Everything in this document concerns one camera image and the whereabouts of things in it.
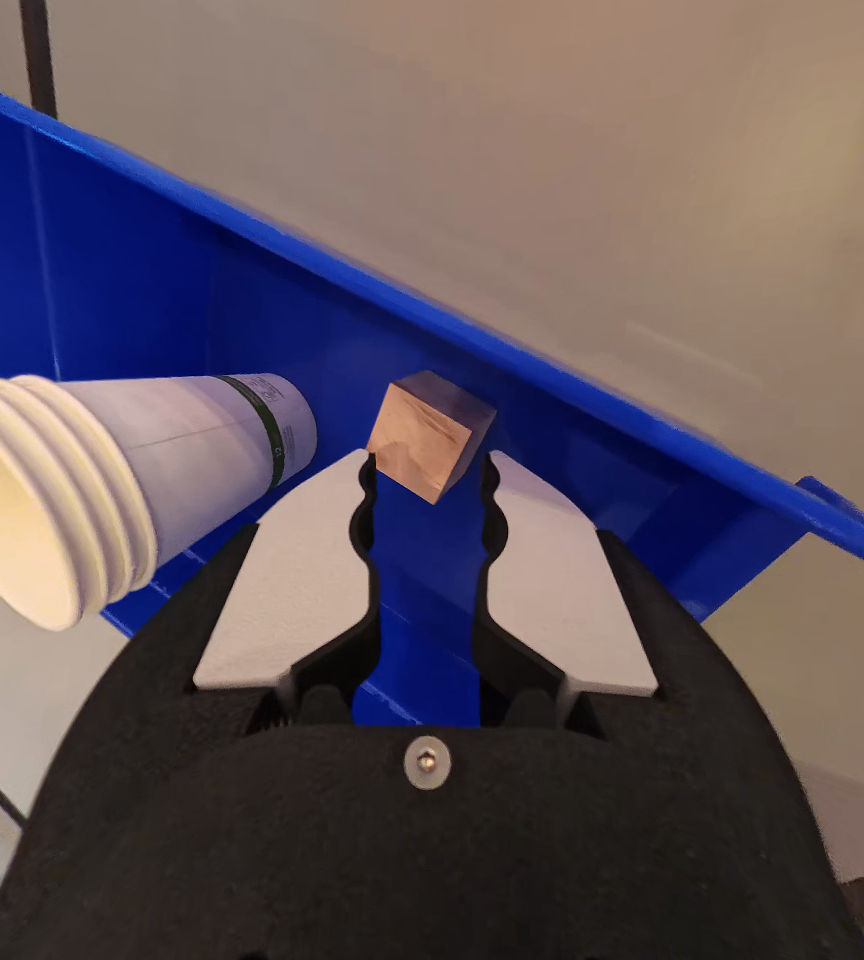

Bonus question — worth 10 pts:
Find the small wooden cube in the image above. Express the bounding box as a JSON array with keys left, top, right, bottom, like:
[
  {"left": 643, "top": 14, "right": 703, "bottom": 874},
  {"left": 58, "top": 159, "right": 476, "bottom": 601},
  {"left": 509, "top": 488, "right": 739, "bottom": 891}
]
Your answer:
[{"left": 366, "top": 369, "right": 498, "bottom": 506}]

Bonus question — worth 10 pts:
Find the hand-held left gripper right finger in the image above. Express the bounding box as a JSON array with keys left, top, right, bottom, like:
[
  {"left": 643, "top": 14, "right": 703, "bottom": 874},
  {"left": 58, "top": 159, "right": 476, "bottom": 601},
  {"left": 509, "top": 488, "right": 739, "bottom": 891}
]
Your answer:
[{"left": 473, "top": 450, "right": 660, "bottom": 730}]

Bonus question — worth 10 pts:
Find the blue plastic bin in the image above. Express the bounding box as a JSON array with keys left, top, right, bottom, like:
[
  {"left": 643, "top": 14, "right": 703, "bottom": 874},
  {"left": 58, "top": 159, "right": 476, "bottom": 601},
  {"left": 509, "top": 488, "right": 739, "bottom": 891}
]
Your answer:
[{"left": 0, "top": 69, "right": 864, "bottom": 729}]

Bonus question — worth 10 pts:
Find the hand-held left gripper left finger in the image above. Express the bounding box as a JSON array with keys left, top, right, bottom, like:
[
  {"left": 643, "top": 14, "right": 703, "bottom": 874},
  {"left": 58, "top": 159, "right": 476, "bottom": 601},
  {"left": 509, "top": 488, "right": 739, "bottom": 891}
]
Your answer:
[{"left": 192, "top": 448, "right": 382, "bottom": 725}]

